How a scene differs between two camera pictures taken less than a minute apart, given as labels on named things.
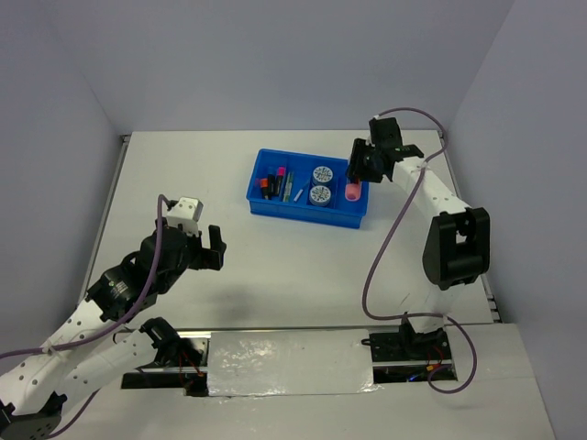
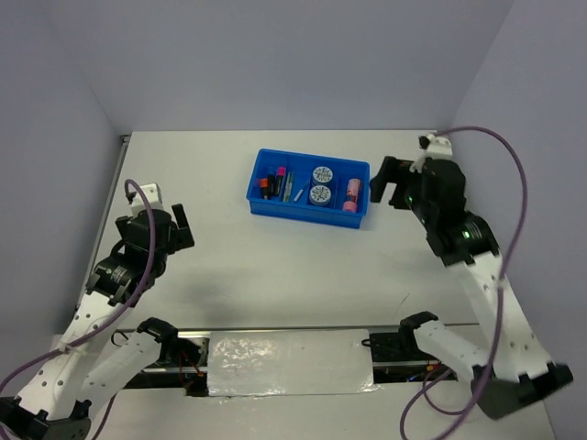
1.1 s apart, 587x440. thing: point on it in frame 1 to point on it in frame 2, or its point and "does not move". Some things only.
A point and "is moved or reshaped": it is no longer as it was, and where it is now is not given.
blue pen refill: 298,194 does not move
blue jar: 322,173 does not move
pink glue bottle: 352,192 is moved or reshaped
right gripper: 357,166 to 393,170
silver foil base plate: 290,362 does not move
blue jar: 319,194 does not move
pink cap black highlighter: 281,174 does not move
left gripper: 208,258 to 182,236
